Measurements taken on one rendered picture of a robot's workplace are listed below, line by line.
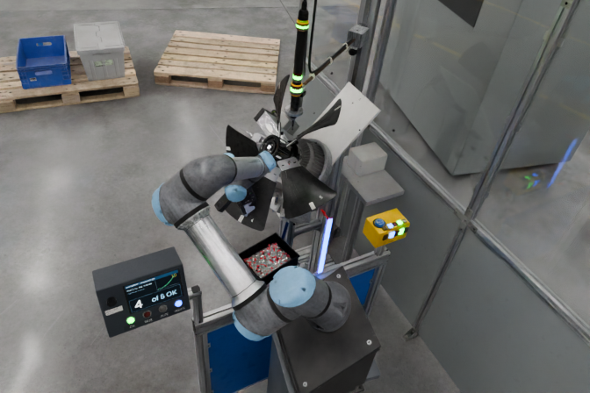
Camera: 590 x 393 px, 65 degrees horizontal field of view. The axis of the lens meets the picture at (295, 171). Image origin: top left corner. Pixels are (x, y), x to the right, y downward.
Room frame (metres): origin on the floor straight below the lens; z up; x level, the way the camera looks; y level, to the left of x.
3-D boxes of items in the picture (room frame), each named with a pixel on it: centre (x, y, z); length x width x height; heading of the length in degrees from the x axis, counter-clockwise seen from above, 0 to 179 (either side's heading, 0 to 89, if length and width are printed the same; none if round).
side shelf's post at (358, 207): (1.91, -0.38, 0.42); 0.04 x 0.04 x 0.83; 31
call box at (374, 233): (1.37, -0.41, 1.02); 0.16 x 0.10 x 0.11; 121
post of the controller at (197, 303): (0.94, 0.30, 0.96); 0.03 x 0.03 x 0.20; 31
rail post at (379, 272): (1.38, -0.44, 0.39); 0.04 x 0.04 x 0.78; 31
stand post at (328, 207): (1.81, -0.19, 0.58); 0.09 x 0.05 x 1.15; 31
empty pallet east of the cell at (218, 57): (4.52, 0.91, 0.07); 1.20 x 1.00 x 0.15; 93
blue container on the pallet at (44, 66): (3.77, 2.42, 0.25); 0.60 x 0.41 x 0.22; 26
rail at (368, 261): (1.16, -0.07, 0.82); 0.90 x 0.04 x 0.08; 121
